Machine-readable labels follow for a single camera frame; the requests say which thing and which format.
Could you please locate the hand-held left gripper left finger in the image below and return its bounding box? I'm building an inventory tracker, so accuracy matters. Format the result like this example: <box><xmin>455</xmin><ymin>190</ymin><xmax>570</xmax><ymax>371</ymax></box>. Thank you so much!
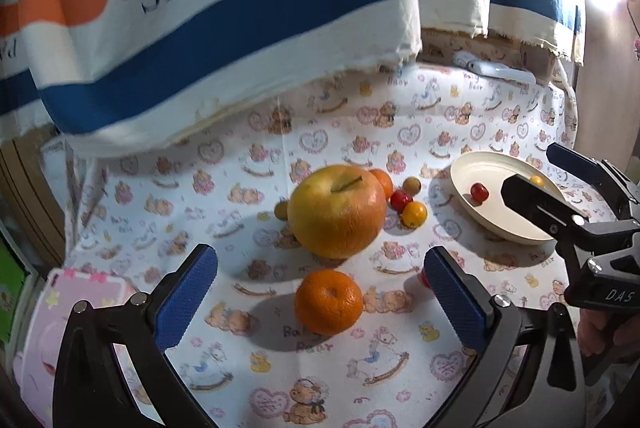
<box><xmin>52</xmin><ymin>244</ymin><xmax>221</xmax><ymax>428</ymax></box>

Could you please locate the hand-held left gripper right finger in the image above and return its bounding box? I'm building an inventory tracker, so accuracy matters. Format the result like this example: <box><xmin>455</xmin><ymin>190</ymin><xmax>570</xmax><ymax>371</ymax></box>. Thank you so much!
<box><xmin>424</xmin><ymin>245</ymin><xmax>587</xmax><ymax>428</ymax></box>

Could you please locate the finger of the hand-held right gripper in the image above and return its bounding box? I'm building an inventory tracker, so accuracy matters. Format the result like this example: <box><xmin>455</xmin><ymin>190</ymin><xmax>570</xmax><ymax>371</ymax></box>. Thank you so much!
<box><xmin>501</xmin><ymin>174</ymin><xmax>640</xmax><ymax>259</ymax></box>
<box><xmin>546</xmin><ymin>141</ymin><xmax>640</xmax><ymax>220</ymax></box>

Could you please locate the cream round plate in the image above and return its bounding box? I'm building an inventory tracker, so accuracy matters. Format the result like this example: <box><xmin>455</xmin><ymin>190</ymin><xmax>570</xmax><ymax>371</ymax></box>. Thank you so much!
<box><xmin>450</xmin><ymin>151</ymin><xmax>608</xmax><ymax>245</ymax></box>

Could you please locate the orange mandarin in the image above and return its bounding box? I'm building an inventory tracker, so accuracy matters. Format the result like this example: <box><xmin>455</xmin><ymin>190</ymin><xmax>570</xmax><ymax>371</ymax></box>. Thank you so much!
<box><xmin>294</xmin><ymin>269</ymin><xmax>364</xmax><ymax>336</ymax></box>
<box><xmin>369</xmin><ymin>168</ymin><xmax>395</xmax><ymax>201</ymax></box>

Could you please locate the large yellow apple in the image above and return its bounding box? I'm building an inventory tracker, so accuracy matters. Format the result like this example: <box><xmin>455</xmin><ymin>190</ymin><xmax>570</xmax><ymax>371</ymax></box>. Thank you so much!
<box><xmin>287</xmin><ymin>164</ymin><xmax>387</xmax><ymax>260</ymax></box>

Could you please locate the person's right hand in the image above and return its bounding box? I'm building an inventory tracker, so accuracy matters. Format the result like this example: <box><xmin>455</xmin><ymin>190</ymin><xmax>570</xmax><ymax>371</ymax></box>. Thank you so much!
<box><xmin>577</xmin><ymin>307</ymin><xmax>616</xmax><ymax>359</ymax></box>

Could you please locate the yellow-orange cherry tomato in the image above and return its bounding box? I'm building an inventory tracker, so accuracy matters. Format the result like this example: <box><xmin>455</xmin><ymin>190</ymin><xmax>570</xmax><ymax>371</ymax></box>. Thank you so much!
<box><xmin>401</xmin><ymin>201</ymin><xmax>429</xmax><ymax>229</ymax></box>

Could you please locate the pink box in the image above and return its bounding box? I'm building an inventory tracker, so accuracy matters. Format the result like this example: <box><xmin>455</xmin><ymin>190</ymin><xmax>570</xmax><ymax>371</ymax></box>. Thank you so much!
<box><xmin>12</xmin><ymin>265</ymin><xmax>141</xmax><ymax>428</ymax></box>

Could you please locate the white power strip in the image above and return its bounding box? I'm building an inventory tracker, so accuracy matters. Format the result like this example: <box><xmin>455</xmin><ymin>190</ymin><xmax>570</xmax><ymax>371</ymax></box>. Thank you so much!
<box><xmin>452</xmin><ymin>51</ymin><xmax>538</xmax><ymax>84</ymax></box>

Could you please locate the green box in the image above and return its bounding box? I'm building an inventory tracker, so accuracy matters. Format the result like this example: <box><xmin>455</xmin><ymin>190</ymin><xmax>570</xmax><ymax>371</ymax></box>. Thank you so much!
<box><xmin>0</xmin><ymin>233</ymin><xmax>28</xmax><ymax>344</ymax></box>

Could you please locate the light wooden panel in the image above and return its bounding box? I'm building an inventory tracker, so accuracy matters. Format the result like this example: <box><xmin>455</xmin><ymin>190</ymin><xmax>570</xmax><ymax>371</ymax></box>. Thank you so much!
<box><xmin>0</xmin><ymin>133</ymin><xmax>68</xmax><ymax>269</ymax></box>

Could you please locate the bear print tablecloth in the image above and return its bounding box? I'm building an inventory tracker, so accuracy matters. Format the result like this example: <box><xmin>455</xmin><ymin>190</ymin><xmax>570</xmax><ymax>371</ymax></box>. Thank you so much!
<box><xmin>30</xmin><ymin>61</ymin><xmax>616</xmax><ymax>428</ymax></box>

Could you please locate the striped blue orange white cloth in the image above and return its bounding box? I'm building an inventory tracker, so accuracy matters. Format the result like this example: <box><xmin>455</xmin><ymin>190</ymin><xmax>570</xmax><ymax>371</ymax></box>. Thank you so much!
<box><xmin>0</xmin><ymin>0</ymin><xmax>586</xmax><ymax>159</ymax></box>

